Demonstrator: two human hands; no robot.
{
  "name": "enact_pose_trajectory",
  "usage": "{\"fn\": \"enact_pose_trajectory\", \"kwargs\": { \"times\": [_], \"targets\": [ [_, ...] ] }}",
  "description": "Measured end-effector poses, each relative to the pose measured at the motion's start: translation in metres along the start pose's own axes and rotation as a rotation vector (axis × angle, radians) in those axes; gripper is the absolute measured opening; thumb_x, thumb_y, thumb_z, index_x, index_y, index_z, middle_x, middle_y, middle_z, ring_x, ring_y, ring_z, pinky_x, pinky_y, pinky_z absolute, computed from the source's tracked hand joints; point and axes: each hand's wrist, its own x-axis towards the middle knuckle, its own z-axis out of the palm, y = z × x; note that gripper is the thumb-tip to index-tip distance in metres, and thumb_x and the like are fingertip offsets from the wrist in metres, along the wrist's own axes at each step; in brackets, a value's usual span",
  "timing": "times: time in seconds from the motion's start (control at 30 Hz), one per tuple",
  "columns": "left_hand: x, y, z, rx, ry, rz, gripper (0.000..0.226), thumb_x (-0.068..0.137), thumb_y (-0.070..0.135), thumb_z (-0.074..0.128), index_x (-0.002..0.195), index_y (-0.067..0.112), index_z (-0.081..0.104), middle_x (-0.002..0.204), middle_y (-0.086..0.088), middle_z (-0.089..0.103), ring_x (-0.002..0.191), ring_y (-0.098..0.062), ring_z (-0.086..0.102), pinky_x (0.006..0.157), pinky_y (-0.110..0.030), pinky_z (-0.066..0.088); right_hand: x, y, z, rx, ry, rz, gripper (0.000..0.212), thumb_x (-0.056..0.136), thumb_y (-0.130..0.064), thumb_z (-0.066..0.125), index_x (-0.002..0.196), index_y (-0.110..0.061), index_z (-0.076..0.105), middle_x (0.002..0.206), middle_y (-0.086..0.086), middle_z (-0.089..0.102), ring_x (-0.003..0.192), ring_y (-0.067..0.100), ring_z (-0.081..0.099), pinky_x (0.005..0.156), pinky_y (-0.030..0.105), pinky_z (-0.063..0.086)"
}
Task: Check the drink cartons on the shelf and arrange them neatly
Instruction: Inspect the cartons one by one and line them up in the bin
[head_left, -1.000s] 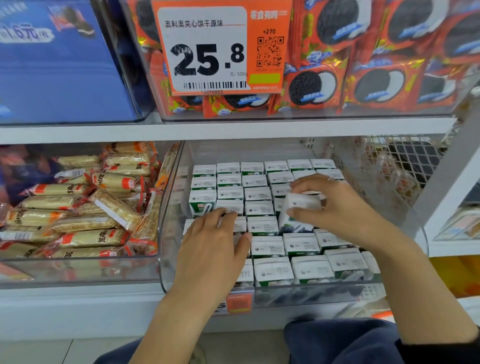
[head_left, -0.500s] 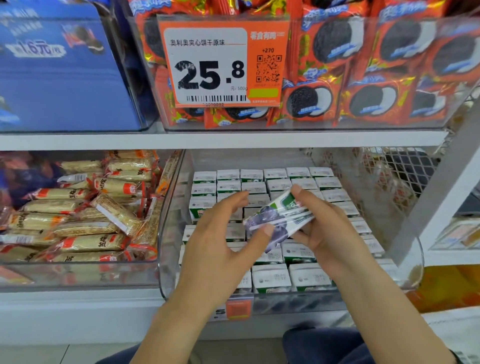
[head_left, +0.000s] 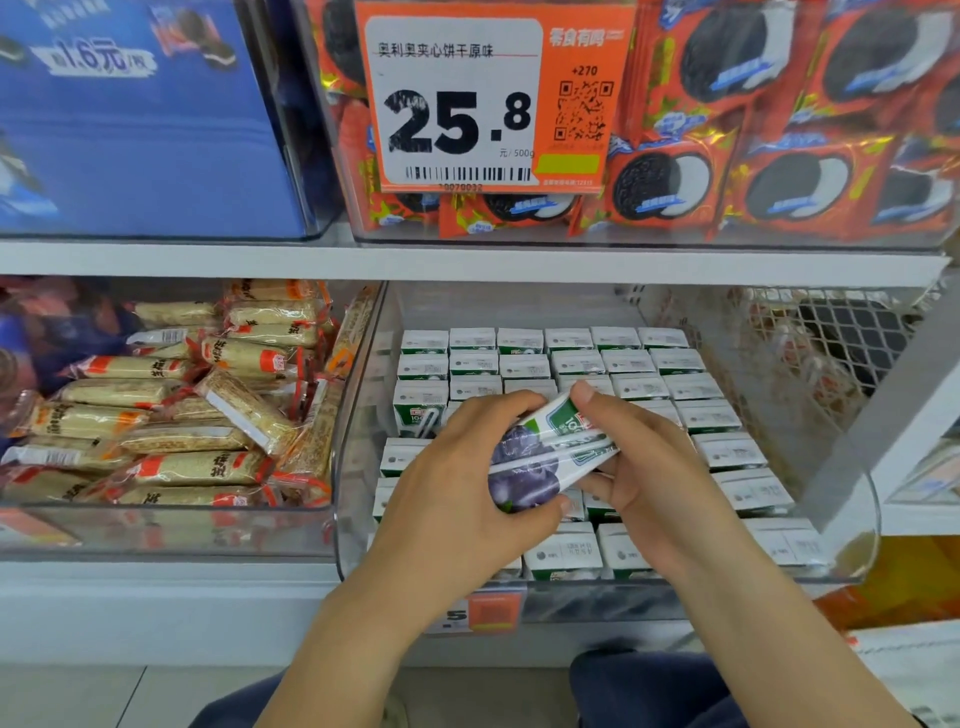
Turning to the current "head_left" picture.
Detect person's left hand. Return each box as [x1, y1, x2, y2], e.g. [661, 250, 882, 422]
[364, 390, 569, 614]

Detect person's right hand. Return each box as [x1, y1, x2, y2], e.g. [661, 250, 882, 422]
[570, 379, 759, 579]

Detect rows of white juice cartons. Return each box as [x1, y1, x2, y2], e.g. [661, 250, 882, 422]
[372, 324, 834, 584]

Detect blueberry juice carton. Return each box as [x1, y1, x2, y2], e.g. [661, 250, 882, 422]
[486, 393, 620, 515]

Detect person's right forearm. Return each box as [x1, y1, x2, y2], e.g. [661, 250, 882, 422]
[675, 528, 920, 728]

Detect person's left forearm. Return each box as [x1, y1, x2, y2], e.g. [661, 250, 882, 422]
[255, 588, 467, 728]

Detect person's blue jeans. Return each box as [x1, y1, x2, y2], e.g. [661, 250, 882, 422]
[187, 648, 752, 728]

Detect small orange price tag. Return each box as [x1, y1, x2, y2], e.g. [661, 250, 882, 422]
[435, 586, 530, 635]

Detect clear plastic display bin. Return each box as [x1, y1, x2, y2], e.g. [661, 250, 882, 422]
[0, 277, 380, 560]
[333, 282, 884, 624]

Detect yellow orange snack packet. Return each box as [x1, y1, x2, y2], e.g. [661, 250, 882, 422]
[817, 535, 960, 632]

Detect pile of yellow wafer bars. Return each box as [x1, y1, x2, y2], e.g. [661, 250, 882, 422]
[4, 279, 377, 509]

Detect stack of red cookie packets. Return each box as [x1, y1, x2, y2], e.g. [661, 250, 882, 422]
[300, 0, 960, 245]

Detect large white orange price tag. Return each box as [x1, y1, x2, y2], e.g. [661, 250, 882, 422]
[355, 0, 638, 194]

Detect faded orange price tag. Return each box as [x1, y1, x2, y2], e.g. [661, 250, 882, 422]
[0, 507, 80, 548]

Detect pile of blue snack packets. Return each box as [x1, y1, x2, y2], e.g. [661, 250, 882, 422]
[0, 282, 144, 444]

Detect blue cardboard display box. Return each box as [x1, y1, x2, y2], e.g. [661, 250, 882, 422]
[0, 0, 339, 242]

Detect white wire mesh divider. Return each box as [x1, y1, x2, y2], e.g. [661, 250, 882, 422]
[742, 285, 939, 429]

